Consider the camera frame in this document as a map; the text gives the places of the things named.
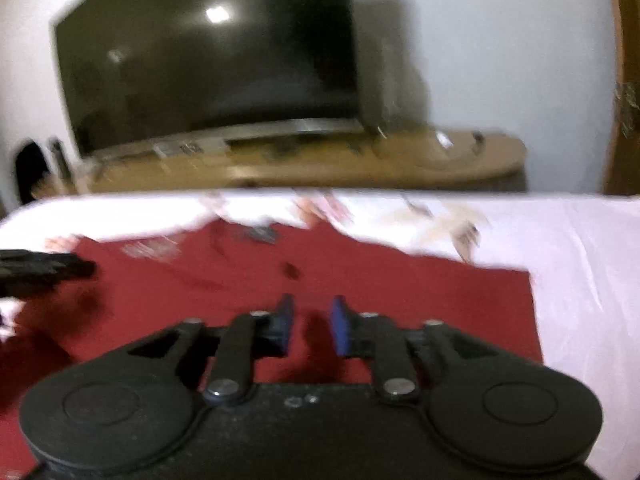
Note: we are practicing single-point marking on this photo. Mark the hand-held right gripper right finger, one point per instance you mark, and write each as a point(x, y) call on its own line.
point(341, 330)

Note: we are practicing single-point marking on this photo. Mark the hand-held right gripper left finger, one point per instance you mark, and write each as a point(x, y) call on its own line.
point(284, 327)

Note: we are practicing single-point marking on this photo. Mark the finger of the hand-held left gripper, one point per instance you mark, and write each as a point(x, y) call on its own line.
point(45, 267)

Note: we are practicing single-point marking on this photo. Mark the red knit sweater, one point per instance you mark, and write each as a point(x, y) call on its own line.
point(200, 280)

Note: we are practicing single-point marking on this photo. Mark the wooden television stand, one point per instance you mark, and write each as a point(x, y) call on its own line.
point(320, 165)

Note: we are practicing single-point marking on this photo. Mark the small white object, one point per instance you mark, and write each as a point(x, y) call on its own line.
point(443, 140)

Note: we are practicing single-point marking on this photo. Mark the white printed bed sheet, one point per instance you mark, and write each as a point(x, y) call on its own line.
point(575, 270)

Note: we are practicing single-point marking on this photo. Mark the black flat-screen television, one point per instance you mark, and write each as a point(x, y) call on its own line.
point(200, 60)

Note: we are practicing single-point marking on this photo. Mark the brown wooden cabinet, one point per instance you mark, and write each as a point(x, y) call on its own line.
point(625, 125)

